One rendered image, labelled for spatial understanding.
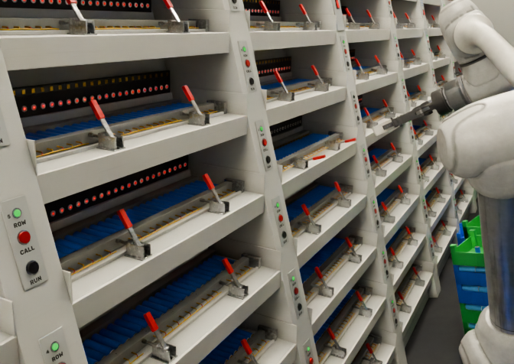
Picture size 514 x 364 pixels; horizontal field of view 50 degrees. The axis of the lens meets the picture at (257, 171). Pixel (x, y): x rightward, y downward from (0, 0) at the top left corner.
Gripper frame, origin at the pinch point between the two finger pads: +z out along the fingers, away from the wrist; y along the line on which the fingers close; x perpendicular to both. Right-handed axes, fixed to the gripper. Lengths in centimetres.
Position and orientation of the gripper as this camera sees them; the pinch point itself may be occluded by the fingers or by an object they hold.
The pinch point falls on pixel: (385, 126)
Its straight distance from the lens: 174.0
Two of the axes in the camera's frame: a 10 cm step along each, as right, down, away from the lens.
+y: 4.7, -2.1, 8.5
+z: -7.8, 3.6, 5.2
